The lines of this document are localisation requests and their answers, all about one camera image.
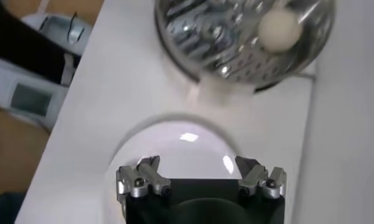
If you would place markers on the white black robot torso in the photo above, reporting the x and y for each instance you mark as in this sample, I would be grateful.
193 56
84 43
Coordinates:
31 100

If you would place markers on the perforated steel steamer basket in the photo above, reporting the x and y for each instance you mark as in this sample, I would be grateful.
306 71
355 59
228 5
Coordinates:
211 39

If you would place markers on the white steamed baozi bun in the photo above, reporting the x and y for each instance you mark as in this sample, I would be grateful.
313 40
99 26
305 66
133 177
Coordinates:
279 30

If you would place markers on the white round plate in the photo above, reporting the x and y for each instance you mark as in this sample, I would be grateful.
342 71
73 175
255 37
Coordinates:
180 152

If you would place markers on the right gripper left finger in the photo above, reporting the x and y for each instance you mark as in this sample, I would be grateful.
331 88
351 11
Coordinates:
153 179

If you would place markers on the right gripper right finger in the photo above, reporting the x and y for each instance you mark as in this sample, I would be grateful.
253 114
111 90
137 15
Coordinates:
255 179

